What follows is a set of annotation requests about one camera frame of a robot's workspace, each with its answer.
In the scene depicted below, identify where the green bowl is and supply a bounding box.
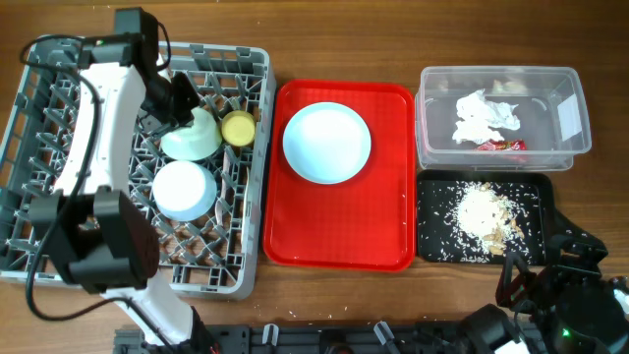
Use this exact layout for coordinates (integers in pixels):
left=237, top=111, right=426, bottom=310
left=160, top=107, right=222, bottom=161

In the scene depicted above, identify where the yellow plastic cup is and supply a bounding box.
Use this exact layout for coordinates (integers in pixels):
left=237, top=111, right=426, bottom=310
left=221, top=110, right=256, bottom=148

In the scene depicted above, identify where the light blue bowl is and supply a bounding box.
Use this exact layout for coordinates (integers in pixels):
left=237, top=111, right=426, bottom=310
left=152, top=160, right=218, bottom=221

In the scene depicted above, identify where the white plastic fork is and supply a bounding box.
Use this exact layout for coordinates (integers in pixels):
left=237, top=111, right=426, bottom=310
left=214, top=152, right=231, bottom=227

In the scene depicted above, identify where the light blue plate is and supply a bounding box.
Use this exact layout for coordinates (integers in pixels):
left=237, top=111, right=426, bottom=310
left=282, top=102, right=372, bottom=185

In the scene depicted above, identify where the white napkin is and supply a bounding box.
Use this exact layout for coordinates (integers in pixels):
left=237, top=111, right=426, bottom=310
left=452, top=89, right=521, bottom=145

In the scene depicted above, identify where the red candy wrapper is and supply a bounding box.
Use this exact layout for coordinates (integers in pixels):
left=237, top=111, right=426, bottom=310
left=477, top=140, right=527, bottom=151

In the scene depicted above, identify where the rice food waste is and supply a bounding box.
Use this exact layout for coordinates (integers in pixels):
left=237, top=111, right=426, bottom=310
left=422, top=180, right=540, bottom=263

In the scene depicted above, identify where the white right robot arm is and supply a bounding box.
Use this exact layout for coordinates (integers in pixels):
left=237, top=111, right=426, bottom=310
left=454, top=210, right=628, bottom=353

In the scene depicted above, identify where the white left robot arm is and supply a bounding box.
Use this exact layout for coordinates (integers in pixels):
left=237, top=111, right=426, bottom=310
left=29, top=31, right=211, bottom=351

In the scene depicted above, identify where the grey dishwasher rack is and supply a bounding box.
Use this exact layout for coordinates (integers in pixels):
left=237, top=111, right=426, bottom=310
left=1, top=42, right=276, bottom=300

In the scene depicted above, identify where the black waste tray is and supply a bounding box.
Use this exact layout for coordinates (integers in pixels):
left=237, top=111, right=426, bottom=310
left=415, top=169, right=556, bottom=266

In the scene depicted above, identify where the red plastic tray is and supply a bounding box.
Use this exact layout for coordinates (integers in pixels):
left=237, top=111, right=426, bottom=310
left=262, top=79, right=417, bottom=272

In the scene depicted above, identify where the clear plastic bin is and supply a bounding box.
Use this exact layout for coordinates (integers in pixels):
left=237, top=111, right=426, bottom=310
left=416, top=66, right=592, bottom=171

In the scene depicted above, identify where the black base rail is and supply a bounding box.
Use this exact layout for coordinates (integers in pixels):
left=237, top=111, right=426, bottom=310
left=112, top=322, right=473, bottom=354

